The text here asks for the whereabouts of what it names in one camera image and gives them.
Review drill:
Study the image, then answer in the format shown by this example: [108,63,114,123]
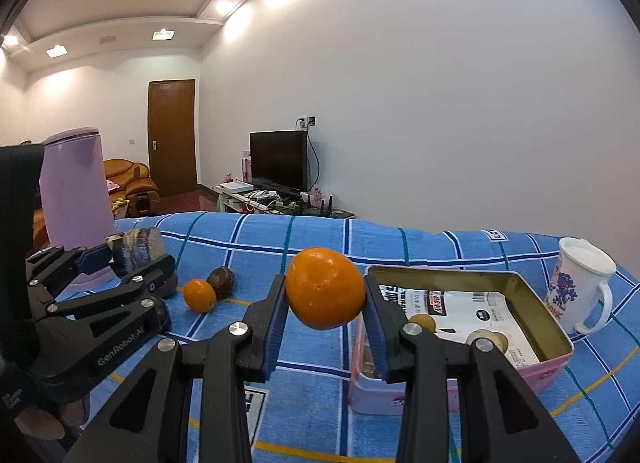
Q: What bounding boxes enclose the brown wooden door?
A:
[147,79,201,196]

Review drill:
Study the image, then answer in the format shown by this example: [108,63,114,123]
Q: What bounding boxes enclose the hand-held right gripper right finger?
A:
[364,274,582,463]

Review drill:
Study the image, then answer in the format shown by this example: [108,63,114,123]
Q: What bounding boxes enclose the low television stand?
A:
[214,184,356,220]

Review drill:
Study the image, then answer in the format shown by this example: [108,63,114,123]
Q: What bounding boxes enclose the mottled greyish purple fruit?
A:
[110,226,167,278]

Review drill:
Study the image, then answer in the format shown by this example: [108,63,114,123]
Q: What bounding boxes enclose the black power cable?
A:
[306,127,322,192]

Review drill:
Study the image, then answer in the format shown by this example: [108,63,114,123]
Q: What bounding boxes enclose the person's left hand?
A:
[0,368,92,449]

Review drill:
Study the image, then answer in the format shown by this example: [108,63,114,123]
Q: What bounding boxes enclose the brown leather sofa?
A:
[32,207,52,255]

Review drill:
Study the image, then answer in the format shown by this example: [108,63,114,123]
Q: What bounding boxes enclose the printed paper leaflet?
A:
[377,284,542,365]

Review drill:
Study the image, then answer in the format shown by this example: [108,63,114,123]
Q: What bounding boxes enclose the pink tin box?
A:
[348,265,575,416]

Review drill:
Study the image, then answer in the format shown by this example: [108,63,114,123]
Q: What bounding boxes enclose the white mug with purple print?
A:
[543,237,618,335]

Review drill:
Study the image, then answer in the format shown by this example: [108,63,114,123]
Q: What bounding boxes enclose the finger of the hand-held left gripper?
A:
[25,241,116,295]
[37,253,177,398]

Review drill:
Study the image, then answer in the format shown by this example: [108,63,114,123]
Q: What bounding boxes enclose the brown taro root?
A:
[207,266,237,300]

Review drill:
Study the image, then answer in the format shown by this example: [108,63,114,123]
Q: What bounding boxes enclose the purple electric kettle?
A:
[38,126,117,293]

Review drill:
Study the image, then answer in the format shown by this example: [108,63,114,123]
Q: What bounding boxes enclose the small tan round fruit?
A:
[467,327,510,356]
[409,313,438,335]

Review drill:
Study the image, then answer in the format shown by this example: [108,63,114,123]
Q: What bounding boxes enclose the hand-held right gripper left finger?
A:
[62,274,291,463]

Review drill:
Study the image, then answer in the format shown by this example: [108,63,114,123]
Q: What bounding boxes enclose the small orange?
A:
[183,279,218,314]
[284,247,367,331]

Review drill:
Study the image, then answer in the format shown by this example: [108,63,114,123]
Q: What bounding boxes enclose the black television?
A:
[249,130,309,194]

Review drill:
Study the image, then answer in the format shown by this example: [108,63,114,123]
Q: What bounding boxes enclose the blue plaid blanket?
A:
[50,210,640,463]

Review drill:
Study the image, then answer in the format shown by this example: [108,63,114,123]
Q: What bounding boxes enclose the orange leather armchair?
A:
[102,159,162,218]

